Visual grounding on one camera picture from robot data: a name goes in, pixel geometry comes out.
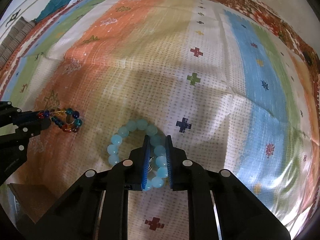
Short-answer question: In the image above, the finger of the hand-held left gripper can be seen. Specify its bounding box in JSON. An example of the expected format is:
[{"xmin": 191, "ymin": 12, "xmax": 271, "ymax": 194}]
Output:
[
  {"xmin": 15, "ymin": 117, "xmax": 52, "ymax": 141},
  {"xmin": 0, "ymin": 101, "xmax": 45, "ymax": 128}
]

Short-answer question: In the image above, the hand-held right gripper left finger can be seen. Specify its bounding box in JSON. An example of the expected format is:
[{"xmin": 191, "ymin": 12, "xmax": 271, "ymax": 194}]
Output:
[{"xmin": 25, "ymin": 135, "xmax": 151, "ymax": 240}]

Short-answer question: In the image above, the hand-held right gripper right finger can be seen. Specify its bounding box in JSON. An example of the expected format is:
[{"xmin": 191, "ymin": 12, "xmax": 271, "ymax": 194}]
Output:
[{"xmin": 165, "ymin": 135, "xmax": 292, "ymax": 240}]

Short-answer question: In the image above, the light blue bead bracelet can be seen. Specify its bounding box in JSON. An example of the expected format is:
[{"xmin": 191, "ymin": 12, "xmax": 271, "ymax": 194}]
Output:
[{"xmin": 107, "ymin": 119, "xmax": 168, "ymax": 192}]

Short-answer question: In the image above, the multicolour glass bead bracelet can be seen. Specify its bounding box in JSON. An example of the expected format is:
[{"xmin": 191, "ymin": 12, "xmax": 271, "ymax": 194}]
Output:
[{"xmin": 37, "ymin": 108, "xmax": 83, "ymax": 133}]

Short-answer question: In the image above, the silver metal tin box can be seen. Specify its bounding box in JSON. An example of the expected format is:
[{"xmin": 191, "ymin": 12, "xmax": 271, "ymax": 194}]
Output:
[{"xmin": 7, "ymin": 182, "xmax": 59, "ymax": 227}]

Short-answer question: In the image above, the grey striped cushion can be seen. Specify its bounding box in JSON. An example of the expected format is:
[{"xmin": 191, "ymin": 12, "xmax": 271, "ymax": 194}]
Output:
[{"xmin": 0, "ymin": 17, "xmax": 35, "ymax": 67}]

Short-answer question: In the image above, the teal garment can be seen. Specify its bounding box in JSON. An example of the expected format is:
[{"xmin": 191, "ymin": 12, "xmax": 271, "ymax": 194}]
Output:
[{"xmin": 37, "ymin": 0, "xmax": 105, "ymax": 23}]

